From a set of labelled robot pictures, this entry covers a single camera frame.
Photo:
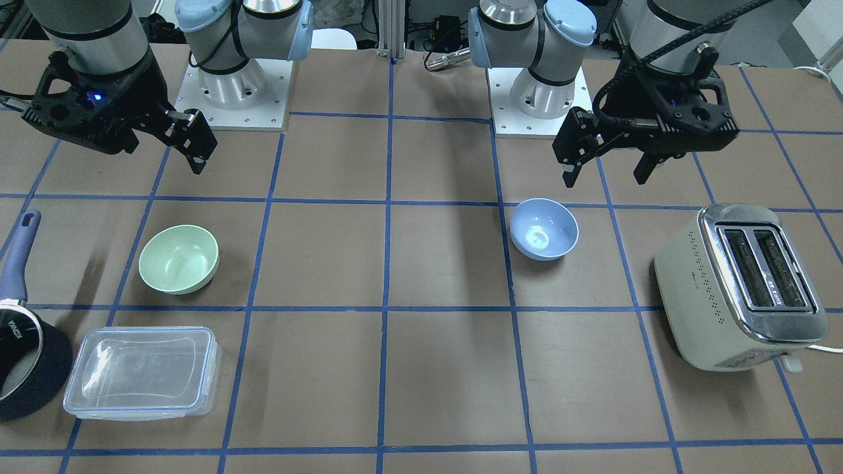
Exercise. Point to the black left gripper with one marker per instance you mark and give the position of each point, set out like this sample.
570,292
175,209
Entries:
630,99

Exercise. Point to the clear plastic food container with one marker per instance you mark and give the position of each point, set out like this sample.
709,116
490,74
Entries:
134,374

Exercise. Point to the white chair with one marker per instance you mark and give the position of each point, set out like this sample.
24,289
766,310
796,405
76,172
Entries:
333,39

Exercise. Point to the green bowl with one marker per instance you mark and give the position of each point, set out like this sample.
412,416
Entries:
179,260

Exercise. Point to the cream chrome toaster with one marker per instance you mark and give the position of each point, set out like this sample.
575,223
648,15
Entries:
736,292

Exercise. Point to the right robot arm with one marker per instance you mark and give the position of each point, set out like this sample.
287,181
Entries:
102,37

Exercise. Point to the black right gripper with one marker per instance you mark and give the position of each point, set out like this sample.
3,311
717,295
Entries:
134,92

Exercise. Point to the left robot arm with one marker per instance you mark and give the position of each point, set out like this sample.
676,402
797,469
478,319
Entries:
550,40

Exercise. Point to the aluminium frame post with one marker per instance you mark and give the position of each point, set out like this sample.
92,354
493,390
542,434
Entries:
391,26

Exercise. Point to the blue bowl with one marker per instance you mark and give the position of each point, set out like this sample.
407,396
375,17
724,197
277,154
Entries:
543,229

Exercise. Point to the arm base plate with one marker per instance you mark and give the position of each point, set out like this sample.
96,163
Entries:
524,108
252,99

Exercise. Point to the dark blue saucepan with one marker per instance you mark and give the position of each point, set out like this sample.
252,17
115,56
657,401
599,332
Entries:
36,358

